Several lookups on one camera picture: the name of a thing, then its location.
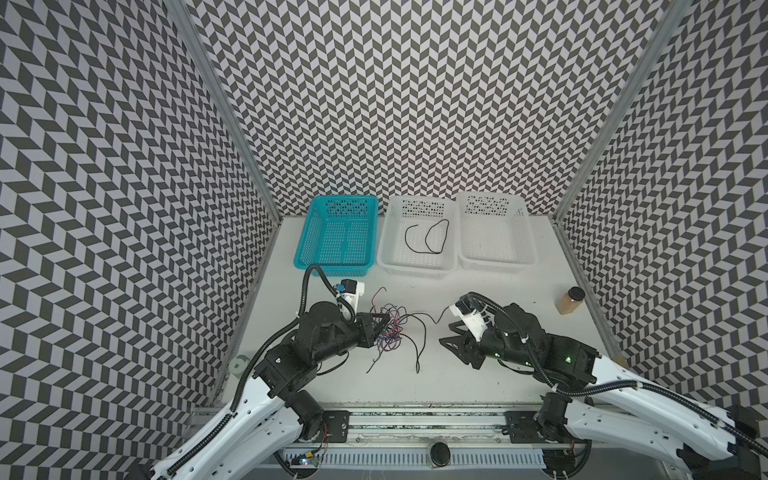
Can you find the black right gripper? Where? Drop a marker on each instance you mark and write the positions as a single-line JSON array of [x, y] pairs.
[[474, 345]]

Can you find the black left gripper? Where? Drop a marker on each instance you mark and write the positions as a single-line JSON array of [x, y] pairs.
[[368, 333]]

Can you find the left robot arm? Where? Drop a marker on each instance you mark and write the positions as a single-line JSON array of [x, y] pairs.
[[270, 408]]

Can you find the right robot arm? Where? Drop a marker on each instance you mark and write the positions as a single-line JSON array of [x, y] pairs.
[[590, 398]]

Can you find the teal plastic basket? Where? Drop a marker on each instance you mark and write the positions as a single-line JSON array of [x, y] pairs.
[[339, 235]]

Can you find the white plastic basket middle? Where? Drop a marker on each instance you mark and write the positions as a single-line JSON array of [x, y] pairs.
[[419, 237]]

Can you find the white plastic basket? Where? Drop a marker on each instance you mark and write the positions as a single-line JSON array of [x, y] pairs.
[[419, 237], [495, 233]]

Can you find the white plastic basket right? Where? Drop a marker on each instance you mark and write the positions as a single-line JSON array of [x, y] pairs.
[[495, 233]]

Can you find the brown spice bottle black cap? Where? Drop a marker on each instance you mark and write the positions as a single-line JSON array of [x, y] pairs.
[[570, 300]]

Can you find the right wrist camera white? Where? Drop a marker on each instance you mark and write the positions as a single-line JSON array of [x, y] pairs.
[[474, 315]]

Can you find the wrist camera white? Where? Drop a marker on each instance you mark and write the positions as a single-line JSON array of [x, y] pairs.
[[348, 295], [474, 315]]

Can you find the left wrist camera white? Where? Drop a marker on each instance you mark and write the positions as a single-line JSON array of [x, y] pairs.
[[348, 295]]

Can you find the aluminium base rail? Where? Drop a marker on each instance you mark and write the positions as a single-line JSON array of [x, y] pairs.
[[423, 439]]

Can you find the aluminium corner post left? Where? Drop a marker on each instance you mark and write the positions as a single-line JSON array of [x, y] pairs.
[[179, 15]]

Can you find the aluminium corner post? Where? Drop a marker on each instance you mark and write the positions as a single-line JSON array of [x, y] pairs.
[[660, 38], [179, 15]]

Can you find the aluminium corner post right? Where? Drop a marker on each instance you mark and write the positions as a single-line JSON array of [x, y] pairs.
[[660, 38]]

